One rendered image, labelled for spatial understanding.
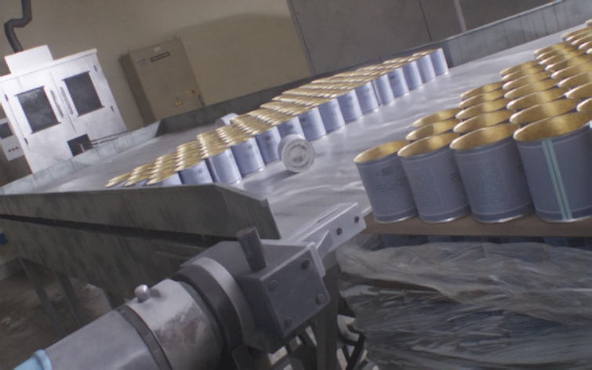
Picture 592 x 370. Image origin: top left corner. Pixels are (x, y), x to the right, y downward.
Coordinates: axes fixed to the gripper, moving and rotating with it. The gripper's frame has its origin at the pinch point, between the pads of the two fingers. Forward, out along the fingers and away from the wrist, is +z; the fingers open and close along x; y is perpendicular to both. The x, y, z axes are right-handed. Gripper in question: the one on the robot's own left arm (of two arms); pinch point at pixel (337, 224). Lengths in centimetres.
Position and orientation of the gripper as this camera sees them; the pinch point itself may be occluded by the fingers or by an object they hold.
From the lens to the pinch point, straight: 50.7
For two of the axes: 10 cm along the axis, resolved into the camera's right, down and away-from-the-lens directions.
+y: -3.6, -9.2, -1.8
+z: 7.3, -4.0, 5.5
